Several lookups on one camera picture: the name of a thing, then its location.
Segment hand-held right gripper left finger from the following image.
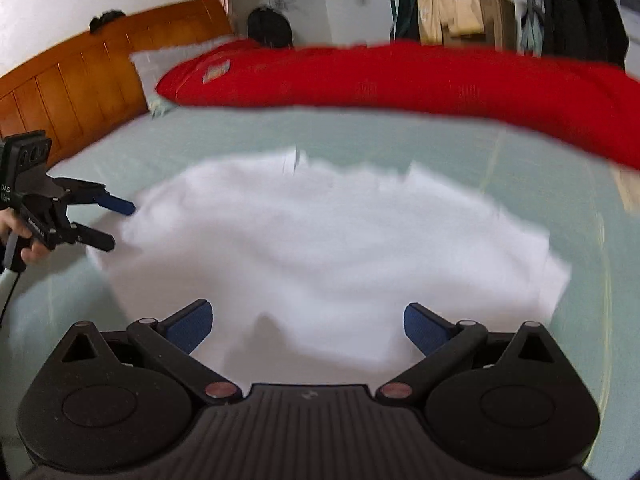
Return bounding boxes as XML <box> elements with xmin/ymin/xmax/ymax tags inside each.
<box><xmin>61</xmin><ymin>299</ymin><xmax>243</xmax><ymax>406</ymax></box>

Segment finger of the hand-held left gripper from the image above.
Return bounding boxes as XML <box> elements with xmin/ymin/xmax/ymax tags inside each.
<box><xmin>54</xmin><ymin>177</ymin><xmax>136</xmax><ymax>216</ymax></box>
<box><xmin>27</xmin><ymin>200</ymin><xmax>117</xmax><ymax>254</ymax></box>

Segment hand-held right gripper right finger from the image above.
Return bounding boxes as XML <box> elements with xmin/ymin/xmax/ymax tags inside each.
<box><xmin>376</xmin><ymin>302</ymin><xmax>556</xmax><ymax>407</ymax></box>

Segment white printed t-shirt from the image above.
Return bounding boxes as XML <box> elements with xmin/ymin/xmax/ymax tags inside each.
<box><xmin>87</xmin><ymin>145</ymin><xmax>574</xmax><ymax>392</ymax></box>

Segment beige hanging clothes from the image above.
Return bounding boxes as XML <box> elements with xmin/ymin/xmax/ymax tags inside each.
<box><xmin>417</xmin><ymin>0</ymin><xmax>489</xmax><ymax>46</ymax></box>

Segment person's left hand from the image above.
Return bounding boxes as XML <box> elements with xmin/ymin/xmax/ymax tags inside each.
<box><xmin>0</xmin><ymin>208</ymin><xmax>50</xmax><ymax>264</ymax></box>

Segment wooden headboard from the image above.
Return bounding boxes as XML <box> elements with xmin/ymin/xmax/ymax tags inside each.
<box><xmin>0</xmin><ymin>0</ymin><xmax>237</xmax><ymax>172</ymax></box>

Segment pale checked pillow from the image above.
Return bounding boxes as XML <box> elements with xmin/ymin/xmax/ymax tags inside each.
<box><xmin>128</xmin><ymin>35</ymin><xmax>237</xmax><ymax>119</ymax></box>

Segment small black cloth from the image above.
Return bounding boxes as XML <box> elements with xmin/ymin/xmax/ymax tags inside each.
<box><xmin>88</xmin><ymin>8</ymin><xmax>126</xmax><ymax>35</ymax></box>

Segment black round bag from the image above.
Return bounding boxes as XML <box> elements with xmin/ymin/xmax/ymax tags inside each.
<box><xmin>247</xmin><ymin>5</ymin><xmax>295</xmax><ymax>50</ymax></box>

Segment red quilt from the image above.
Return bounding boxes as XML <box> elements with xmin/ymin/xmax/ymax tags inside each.
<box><xmin>155</xmin><ymin>37</ymin><xmax>640</xmax><ymax>172</ymax></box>

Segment pale teal garment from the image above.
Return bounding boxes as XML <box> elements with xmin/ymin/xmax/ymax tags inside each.
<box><xmin>519</xmin><ymin>4</ymin><xmax>547</xmax><ymax>57</ymax></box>

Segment dark green rack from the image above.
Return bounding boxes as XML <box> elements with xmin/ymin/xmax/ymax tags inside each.
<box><xmin>388</xmin><ymin>0</ymin><xmax>444</xmax><ymax>44</ymax></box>

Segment black jacket with round badge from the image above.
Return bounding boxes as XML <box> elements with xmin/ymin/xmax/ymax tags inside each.
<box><xmin>541</xmin><ymin>0</ymin><xmax>631</xmax><ymax>72</ymax></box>

